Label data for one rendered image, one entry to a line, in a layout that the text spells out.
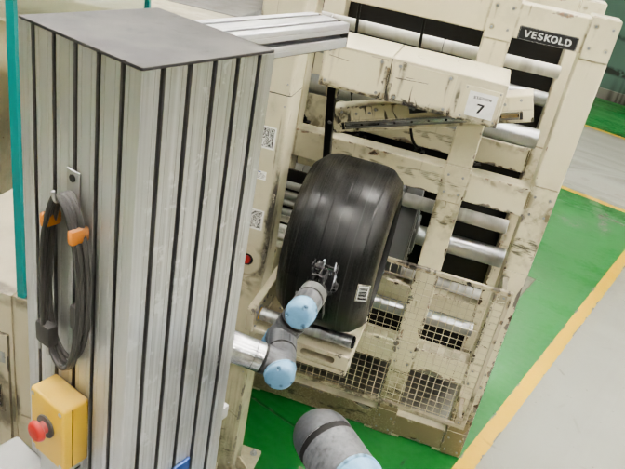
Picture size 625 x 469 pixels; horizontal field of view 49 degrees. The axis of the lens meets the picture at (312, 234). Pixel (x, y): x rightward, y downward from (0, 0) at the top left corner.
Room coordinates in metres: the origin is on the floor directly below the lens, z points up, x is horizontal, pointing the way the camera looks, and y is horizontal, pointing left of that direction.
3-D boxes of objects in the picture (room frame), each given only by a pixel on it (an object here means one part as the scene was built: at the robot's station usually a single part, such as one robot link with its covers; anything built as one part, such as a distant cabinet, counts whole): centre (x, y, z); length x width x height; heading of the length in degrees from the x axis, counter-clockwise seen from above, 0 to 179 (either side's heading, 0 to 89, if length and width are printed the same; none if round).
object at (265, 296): (2.08, 0.11, 0.90); 0.40 x 0.03 x 0.10; 169
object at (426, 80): (2.31, -0.24, 1.71); 0.61 x 0.25 x 0.15; 79
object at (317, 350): (1.91, -0.03, 0.83); 0.36 x 0.09 x 0.06; 79
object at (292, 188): (2.46, 0.08, 1.05); 0.20 x 0.15 x 0.30; 79
